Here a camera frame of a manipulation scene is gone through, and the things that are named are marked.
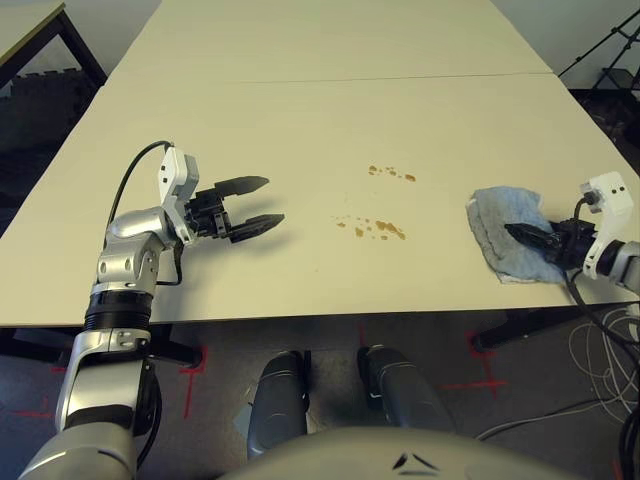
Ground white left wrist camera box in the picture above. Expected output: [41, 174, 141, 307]
[158, 146, 202, 246]

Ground grey tape piece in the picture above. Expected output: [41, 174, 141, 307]
[234, 404, 254, 436]

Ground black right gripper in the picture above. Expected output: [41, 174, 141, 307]
[503, 218, 599, 271]

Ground grey left robot leg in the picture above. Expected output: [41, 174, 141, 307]
[246, 349, 314, 461]

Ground grey right robot leg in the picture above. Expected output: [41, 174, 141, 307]
[357, 343, 456, 436]

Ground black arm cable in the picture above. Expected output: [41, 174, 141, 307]
[102, 141, 184, 287]
[562, 197, 640, 346]

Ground large brown spill spots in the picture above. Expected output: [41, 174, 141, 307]
[332, 214, 407, 242]

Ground white cable bundle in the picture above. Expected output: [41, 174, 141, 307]
[568, 305, 640, 416]

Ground black table foot bar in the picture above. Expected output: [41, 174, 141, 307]
[472, 304, 601, 354]
[9, 323, 206, 366]

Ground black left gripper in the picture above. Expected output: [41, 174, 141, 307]
[182, 174, 286, 245]

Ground black tripod stand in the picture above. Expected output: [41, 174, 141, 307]
[557, 0, 640, 94]

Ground blue terry rag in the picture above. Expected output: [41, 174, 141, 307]
[465, 185, 569, 286]

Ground black foam floor mat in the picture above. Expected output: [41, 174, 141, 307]
[0, 67, 101, 236]

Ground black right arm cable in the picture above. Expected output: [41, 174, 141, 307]
[562, 197, 640, 346]

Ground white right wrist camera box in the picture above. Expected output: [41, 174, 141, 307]
[578, 171, 633, 279]

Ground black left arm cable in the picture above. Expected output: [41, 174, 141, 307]
[102, 141, 184, 287]

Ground white floor cable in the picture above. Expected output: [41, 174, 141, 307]
[474, 397, 626, 441]

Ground grey robot torso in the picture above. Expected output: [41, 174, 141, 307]
[214, 424, 640, 480]

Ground grey robot leg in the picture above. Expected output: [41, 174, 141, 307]
[357, 343, 456, 436]
[246, 349, 314, 461]

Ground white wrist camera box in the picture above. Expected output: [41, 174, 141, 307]
[578, 171, 633, 279]
[158, 146, 202, 246]

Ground side table with black frame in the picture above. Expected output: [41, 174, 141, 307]
[0, 2, 109, 89]

